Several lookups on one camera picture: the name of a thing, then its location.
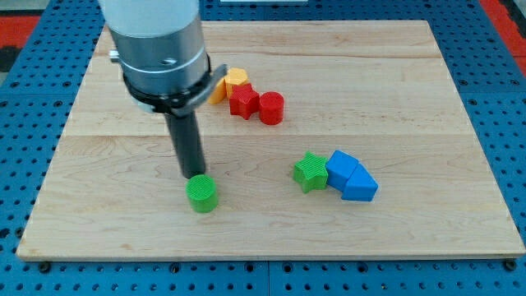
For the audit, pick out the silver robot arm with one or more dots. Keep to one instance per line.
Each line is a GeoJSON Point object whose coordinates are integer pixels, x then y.
{"type": "Point", "coordinates": [161, 49]}

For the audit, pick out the blue cube block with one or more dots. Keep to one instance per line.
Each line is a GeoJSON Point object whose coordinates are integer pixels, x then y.
{"type": "Point", "coordinates": [340, 168]}

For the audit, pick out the yellow hexagon block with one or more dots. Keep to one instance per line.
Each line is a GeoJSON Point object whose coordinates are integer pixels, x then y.
{"type": "Point", "coordinates": [235, 77]}

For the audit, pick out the yellow-orange block behind arm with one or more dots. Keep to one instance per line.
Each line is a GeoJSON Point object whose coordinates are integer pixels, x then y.
{"type": "Point", "coordinates": [218, 94]}

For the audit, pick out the red star block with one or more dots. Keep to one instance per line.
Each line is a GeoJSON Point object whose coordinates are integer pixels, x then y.
{"type": "Point", "coordinates": [244, 101]}

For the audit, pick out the green star block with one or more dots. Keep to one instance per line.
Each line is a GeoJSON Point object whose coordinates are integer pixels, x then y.
{"type": "Point", "coordinates": [310, 172]}

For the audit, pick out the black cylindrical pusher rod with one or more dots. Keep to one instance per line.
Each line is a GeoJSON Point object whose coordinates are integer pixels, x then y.
{"type": "Point", "coordinates": [186, 141]}

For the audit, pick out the blue triangular block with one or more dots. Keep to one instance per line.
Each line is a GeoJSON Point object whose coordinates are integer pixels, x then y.
{"type": "Point", "coordinates": [361, 186]}

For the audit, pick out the wooden board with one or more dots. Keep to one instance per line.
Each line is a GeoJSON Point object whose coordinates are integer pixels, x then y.
{"type": "Point", "coordinates": [379, 91]}

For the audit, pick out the red cylinder block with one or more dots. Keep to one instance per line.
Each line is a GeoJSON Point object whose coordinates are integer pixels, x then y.
{"type": "Point", "coordinates": [271, 110]}

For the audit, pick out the green cylinder block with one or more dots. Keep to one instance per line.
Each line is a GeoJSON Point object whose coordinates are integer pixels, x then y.
{"type": "Point", "coordinates": [202, 193]}

